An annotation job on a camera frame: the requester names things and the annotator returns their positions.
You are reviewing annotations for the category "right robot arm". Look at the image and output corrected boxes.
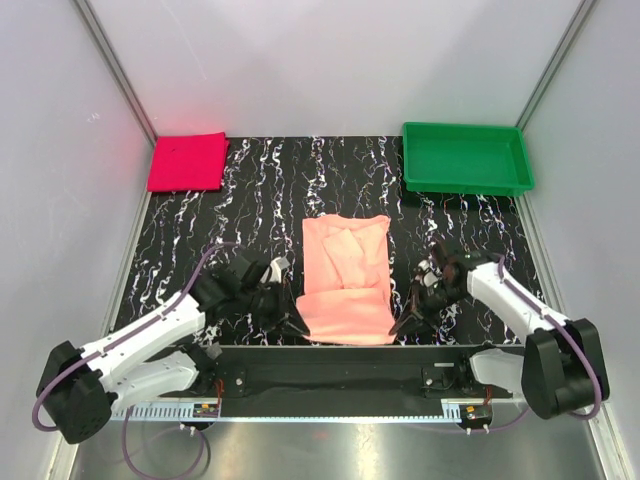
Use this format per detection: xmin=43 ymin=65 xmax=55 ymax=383
xmin=389 ymin=242 xmax=610 ymax=420

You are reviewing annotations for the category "controller board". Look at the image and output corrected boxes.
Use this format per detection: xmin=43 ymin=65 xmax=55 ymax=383
xmin=459 ymin=404 xmax=493 ymax=432
xmin=192 ymin=402 xmax=220 ymax=420

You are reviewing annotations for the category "right controller board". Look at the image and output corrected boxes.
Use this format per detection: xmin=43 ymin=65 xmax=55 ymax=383
xmin=459 ymin=404 xmax=493 ymax=432

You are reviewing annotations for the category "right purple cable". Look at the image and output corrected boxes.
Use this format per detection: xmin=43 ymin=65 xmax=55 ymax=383
xmin=492 ymin=254 xmax=601 ymax=434

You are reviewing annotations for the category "white slotted cable duct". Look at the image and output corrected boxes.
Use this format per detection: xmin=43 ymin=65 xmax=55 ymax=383
xmin=130 ymin=399 xmax=461 ymax=423

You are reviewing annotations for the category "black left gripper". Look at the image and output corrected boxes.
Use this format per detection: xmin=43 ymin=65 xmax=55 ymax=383
xmin=239 ymin=280 xmax=310 ymax=339

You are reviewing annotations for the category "peach t shirt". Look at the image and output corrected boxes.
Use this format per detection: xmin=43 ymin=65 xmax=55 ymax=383
xmin=296 ymin=214 xmax=394 ymax=346

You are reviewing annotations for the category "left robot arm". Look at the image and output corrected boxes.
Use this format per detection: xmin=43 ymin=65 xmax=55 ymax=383
xmin=32 ymin=253 xmax=310 ymax=445

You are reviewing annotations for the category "aluminium corner post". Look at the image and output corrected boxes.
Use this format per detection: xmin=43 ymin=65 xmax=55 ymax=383
xmin=71 ymin=0 xmax=158 ymax=145
xmin=515 ymin=0 xmax=599 ymax=132

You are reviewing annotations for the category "folded magenta t shirt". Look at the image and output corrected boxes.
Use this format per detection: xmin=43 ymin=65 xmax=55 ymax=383
xmin=147 ymin=132 xmax=229 ymax=193

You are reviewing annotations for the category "left controller board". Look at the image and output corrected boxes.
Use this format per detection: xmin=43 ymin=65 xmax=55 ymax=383
xmin=192 ymin=402 xmax=220 ymax=420

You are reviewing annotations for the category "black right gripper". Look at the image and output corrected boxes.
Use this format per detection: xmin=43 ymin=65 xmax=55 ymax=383
xmin=391 ymin=278 xmax=467 ymax=339

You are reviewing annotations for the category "green plastic tray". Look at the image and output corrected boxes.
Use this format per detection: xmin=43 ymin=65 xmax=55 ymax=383
xmin=402 ymin=122 xmax=535 ymax=197

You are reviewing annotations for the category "purple cable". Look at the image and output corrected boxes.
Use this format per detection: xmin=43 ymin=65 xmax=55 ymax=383
xmin=492 ymin=254 xmax=601 ymax=434
xmin=32 ymin=242 xmax=241 ymax=479

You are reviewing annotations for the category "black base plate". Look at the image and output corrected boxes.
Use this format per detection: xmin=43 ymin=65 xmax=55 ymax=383
xmin=159 ymin=344 xmax=514 ymax=419

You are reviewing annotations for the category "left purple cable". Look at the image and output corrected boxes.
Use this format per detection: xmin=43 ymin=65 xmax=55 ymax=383
xmin=32 ymin=242 xmax=241 ymax=479

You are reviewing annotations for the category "right aluminium corner post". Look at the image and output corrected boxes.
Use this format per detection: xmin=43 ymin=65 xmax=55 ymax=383
xmin=515 ymin=0 xmax=599 ymax=132

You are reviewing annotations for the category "left aluminium corner post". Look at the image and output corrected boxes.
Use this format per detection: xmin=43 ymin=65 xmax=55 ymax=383
xmin=71 ymin=0 xmax=158 ymax=145

